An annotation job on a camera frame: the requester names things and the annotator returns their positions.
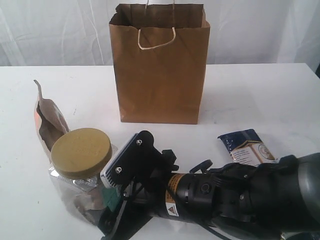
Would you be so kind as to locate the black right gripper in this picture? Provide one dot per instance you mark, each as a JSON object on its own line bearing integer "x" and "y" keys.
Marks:
{"x": 149, "y": 186}

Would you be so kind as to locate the clear jar with yellow lid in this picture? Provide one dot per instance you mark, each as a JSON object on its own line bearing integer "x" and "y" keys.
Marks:
{"x": 77, "y": 159}

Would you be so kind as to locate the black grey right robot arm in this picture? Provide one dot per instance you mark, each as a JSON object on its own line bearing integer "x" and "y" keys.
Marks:
{"x": 255, "y": 197}

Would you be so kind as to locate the large brown paper bag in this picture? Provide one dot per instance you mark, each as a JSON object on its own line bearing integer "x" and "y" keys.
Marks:
{"x": 159, "y": 54}

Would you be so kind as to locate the open brown kraft pouch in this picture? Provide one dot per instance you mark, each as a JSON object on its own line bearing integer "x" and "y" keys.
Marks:
{"x": 50, "y": 123}

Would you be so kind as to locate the long noodle package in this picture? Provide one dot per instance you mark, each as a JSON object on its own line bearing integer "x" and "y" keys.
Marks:
{"x": 246, "y": 147}

